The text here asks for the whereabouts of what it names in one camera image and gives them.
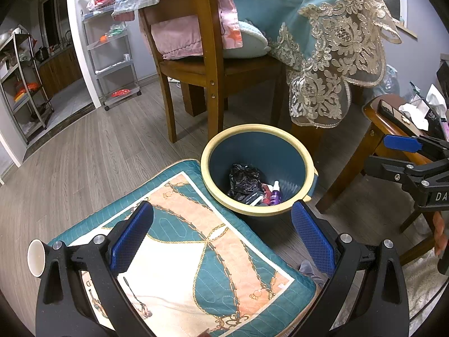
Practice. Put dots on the light blue pillow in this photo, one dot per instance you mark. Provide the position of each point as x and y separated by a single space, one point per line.
249 42

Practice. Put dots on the black paper cup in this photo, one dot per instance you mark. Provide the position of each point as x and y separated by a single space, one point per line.
37 258

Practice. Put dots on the teal printed cushion mat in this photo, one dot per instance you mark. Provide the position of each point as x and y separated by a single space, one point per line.
210 270

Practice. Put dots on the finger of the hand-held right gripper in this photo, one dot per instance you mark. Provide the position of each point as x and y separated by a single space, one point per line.
386 165
400 143

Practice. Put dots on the white fluffy rug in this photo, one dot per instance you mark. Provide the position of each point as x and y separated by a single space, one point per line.
421 288

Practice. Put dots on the black pot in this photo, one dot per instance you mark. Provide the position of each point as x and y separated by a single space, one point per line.
42 54

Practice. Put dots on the pink printed cloth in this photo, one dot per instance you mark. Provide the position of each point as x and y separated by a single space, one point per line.
229 24

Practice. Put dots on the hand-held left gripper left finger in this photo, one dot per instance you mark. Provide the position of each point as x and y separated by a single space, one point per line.
131 235

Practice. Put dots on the black courier bag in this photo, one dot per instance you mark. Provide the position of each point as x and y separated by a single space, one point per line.
243 180

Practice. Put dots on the person's right hand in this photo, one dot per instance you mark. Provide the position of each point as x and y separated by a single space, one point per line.
441 233

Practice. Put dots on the purple tube with white cap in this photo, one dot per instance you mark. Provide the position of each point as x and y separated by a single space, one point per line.
276 195

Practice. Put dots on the blue bin with yellow rim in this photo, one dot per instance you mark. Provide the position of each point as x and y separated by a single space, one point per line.
252 151

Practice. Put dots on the metal shelf rack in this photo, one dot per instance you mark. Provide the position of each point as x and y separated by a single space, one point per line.
21 98

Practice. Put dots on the wooden chair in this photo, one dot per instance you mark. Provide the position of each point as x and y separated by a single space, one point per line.
207 42

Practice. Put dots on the white rolling cart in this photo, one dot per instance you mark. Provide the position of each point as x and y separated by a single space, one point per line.
112 66

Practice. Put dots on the grey cloth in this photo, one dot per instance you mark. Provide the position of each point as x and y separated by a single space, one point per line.
308 268

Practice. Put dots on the red floral packet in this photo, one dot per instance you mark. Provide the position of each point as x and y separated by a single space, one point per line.
267 191

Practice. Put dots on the white crumpled tissue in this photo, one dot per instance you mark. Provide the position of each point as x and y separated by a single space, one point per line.
414 112

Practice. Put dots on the wooden stool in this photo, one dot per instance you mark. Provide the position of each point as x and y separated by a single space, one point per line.
371 119

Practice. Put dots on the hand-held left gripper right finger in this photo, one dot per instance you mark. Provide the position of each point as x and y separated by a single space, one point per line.
312 235

